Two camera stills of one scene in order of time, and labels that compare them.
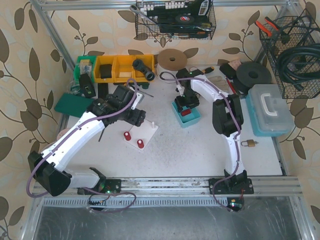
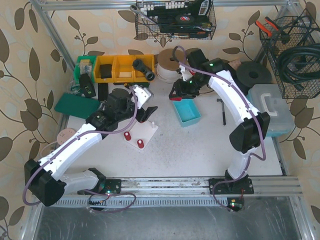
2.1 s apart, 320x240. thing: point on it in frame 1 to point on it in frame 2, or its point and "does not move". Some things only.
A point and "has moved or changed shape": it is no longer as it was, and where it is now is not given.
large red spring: x=127 y=136 does not move
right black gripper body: x=186 y=101 to x=178 y=89
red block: x=186 y=112 has moved or changed shape
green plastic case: x=72 y=104 does not move
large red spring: x=140 y=143 does not move
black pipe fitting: x=139 y=64 does not move
